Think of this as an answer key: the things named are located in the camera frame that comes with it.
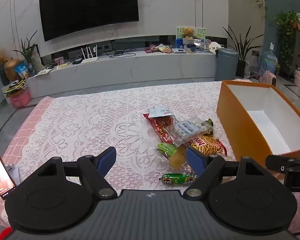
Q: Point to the white wall device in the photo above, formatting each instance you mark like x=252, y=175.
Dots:
x=271, y=46

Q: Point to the red clear snack packet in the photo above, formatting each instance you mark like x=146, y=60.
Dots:
x=160, y=128

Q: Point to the orange cardboard box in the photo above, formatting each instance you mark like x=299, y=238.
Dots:
x=237, y=122

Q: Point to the grey marble tv console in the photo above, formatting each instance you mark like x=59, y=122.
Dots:
x=115, y=72

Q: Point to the smartphone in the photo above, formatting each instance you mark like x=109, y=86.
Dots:
x=0, y=170

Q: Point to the yellow black packets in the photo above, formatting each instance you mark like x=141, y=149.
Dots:
x=15, y=86

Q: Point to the fries print red snack bag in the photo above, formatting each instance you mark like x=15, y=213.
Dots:
x=207, y=146

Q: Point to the white router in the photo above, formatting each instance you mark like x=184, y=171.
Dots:
x=90, y=60

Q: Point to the green potted plant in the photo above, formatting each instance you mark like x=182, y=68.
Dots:
x=27, y=52

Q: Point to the brown teddy bear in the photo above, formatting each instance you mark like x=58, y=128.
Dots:
x=188, y=33

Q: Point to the blue box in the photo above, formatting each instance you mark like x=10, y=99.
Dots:
x=180, y=43

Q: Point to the white jar blue lid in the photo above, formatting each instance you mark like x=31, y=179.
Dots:
x=189, y=48

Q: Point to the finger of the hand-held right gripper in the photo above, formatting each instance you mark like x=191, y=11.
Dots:
x=277, y=162

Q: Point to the golden vase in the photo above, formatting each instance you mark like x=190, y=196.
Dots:
x=12, y=70

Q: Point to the black television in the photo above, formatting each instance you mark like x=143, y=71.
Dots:
x=87, y=5

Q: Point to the blue snack bag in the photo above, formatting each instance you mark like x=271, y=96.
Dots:
x=22, y=70

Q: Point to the wall power socket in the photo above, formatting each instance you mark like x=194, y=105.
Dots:
x=255, y=52

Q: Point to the pink space heater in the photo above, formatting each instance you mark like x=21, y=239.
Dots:
x=268, y=78

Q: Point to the pink waste bin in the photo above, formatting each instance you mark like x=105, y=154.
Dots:
x=299, y=78

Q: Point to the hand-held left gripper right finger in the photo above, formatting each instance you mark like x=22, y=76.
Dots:
x=193, y=160

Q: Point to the green sausage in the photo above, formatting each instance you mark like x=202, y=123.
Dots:
x=178, y=179

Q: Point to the long leaf plant black pot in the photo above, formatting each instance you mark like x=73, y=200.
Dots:
x=241, y=67

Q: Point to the pink checked tablecloth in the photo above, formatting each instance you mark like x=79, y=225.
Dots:
x=27, y=127

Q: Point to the grey trash can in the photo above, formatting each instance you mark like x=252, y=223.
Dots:
x=226, y=65

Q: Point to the small black box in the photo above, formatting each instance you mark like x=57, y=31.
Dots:
x=77, y=61

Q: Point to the clear packet of white balls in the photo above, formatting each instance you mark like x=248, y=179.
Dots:
x=187, y=128

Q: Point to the pink basket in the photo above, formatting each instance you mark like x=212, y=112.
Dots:
x=20, y=99

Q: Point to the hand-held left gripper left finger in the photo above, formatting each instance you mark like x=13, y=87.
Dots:
x=107, y=160

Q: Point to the yellow snack packet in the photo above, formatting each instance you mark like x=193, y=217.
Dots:
x=177, y=158

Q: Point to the green ivy plant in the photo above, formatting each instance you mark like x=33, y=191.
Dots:
x=287, y=25

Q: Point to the white silver sachet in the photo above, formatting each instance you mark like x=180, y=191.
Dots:
x=158, y=111

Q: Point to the pink picture card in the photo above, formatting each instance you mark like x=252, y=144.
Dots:
x=59, y=60

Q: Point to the large water bottle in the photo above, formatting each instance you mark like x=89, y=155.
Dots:
x=268, y=63

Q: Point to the snack packets on console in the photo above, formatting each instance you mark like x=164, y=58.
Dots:
x=162, y=48

